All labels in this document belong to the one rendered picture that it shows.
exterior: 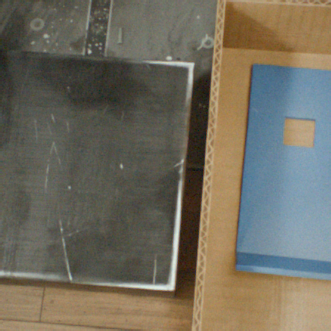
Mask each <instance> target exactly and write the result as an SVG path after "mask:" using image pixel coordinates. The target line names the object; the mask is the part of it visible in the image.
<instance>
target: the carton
mask: <svg viewBox="0 0 331 331"><path fill-rule="evenodd" d="M254 64H263V65H271V66H287V67H295V68H302V67H304V68H311V69H327V70H331V0H217V9H216V28H215V36H214V55H213V65H212V74H211V92H210V102H209V112H208V130H207V149H206V158H205V176H204V186H203V195H202V213H201V223H200V233H199V251H198V261H197V279H196V288H195V298H194V317H193V326H192V331H331V281H330V280H323V279H310V278H302V277H295V276H282V275H274V274H267V273H254V272H247V271H240V270H236V246H237V238H238V230H239V214H240V205H241V197H242V182H243V174H244V165H245V150H246V142H247V133H248V117H249V109H250V94H251V85H252V77H253V65H254ZM314 129H315V121H309V120H295V119H287V118H285V124H284V143H283V144H284V145H287V146H301V147H309V148H313V141H314Z"/></svg>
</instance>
